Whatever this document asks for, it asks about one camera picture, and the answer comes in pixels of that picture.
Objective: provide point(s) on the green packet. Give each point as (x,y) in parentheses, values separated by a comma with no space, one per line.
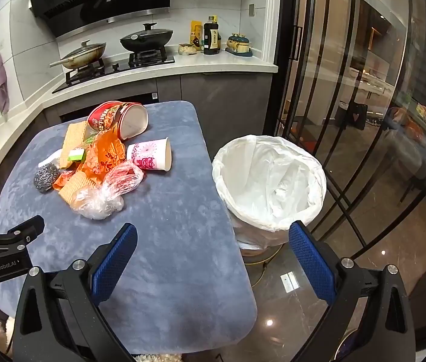
(77,154)

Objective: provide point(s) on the seasoning jar set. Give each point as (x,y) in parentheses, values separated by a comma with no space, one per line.
(238,44)

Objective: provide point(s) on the black gas stove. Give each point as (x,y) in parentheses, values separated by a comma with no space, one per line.
(122,66)

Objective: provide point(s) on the orange plastic bag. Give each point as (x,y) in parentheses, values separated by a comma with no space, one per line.
(103,154)

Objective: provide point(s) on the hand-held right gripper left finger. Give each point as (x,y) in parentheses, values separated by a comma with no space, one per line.
(116,260)

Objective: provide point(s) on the small ceramic bowl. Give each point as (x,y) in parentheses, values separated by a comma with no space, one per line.
(187,49)

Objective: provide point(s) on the dark soy sauce bottle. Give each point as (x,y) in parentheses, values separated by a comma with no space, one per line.
(211,39)

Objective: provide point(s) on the red instant noodle cup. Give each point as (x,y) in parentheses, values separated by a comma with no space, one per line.
(130,120)

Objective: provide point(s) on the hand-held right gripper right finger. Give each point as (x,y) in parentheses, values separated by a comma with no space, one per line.
(311,260)

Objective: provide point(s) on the trash bin with white bag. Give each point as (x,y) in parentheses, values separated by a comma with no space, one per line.
(273,181)

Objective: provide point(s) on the pink patterned paper cup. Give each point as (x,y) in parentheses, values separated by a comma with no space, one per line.
(148,154)

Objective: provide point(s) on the gold frame stool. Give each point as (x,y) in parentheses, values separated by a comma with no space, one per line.
(262,258)

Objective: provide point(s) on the blue plush table cover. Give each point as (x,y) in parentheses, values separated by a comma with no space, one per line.
(160,252)

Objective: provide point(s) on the steel wool scrubber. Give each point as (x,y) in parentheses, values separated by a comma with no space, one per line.
(46,179)

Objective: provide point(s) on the black wok with lid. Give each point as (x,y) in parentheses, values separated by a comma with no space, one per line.
(145,41)

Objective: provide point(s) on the orange waffle cloth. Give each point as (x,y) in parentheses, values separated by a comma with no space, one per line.
(75,190)
(73,139)

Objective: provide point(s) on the wall socket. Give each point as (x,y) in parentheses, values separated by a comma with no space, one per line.
(251,9)

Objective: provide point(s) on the beige wok with lid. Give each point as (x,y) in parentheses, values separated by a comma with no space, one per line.
(84,54)

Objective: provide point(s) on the red wrapper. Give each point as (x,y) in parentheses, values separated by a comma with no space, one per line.
(62,180)

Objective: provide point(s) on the clear plastic bag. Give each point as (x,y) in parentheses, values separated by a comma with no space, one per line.
(118,184)

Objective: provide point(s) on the yellow seasoning packet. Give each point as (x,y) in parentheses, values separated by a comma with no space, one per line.
(196,34)

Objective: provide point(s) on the kitchen counter with grey cabinets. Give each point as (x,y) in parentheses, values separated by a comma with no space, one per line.
(228,94)

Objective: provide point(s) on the black framed glass door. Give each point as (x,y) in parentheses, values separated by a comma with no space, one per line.
(367,83)

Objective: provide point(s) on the white tissue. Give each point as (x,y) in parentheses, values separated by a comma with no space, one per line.
(48,160)

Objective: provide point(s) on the purple hanging towel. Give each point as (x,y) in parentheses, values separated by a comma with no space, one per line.
(1,83)

